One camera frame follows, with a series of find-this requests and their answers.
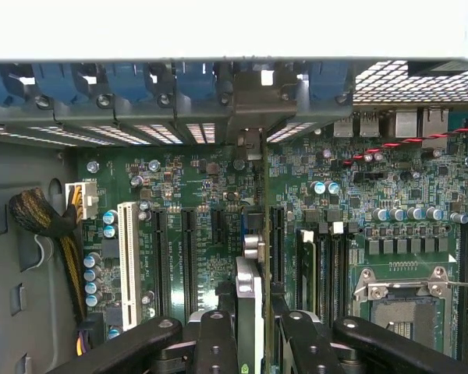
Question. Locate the long black expansion slot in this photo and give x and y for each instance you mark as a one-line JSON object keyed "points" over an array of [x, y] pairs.
{"points": [[189, 261], [277, 245], [159, 261]]}

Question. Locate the white expansion slot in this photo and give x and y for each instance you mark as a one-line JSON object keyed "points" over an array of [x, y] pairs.
{"points": [[128, 265]]}

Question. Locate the CPU socket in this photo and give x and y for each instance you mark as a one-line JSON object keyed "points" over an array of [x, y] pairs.
{"points": [[401, 323]]}

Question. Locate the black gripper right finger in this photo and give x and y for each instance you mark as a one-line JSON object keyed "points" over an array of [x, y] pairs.
{"points": [[308, 346]]}

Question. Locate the open black PC case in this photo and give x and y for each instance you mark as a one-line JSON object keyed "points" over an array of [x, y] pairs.
{"points": [[23, 253]]}

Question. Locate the blue expansion slot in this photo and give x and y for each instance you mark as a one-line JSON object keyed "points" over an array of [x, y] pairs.
{"points": [[244, 220]]}

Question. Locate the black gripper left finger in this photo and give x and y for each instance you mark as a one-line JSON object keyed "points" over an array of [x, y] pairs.
{"points": [[214, 346]]}

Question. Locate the short black expansion slot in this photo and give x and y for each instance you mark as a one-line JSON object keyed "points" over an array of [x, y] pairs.
{"points": [[218, 224]]}

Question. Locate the green motherboard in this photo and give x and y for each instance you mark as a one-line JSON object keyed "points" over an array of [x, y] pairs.
{"points": [[203, 179]]}

